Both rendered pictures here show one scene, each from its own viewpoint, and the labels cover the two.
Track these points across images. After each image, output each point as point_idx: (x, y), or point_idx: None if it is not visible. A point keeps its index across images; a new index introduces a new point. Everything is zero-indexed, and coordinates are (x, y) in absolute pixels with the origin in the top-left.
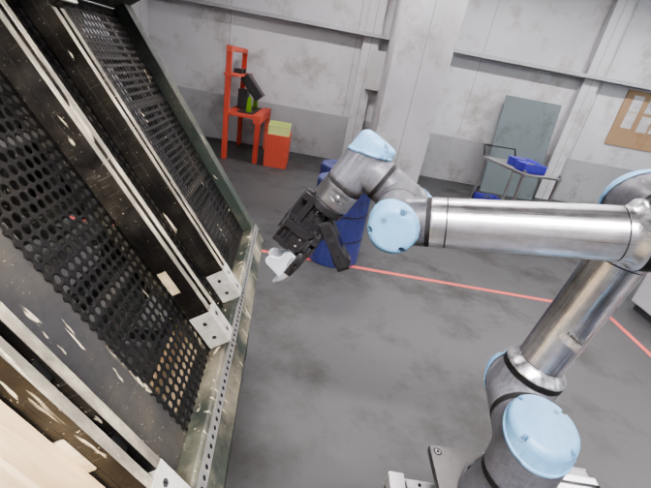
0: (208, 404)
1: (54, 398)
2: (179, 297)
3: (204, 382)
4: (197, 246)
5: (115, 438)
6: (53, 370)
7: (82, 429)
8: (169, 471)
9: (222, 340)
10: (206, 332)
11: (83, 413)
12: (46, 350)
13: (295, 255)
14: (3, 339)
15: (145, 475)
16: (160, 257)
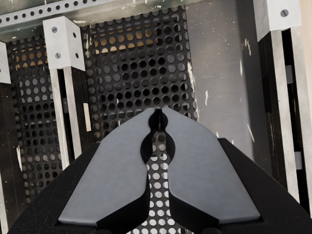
0: (155, 0)
1: (310, 142)
2: (85, 98)
3: (125, 14)
4: (4, 123)
5: (288, 80)
6: (294, 156)
7: (309, 110)
8: (272, 15)
9: (69, 24)
10: (78, 46)
11: (300, 117)
12: (289, 170)
13: (146, 212)
14: (308, 195)
15: (295, 36)
16: (86, 148)
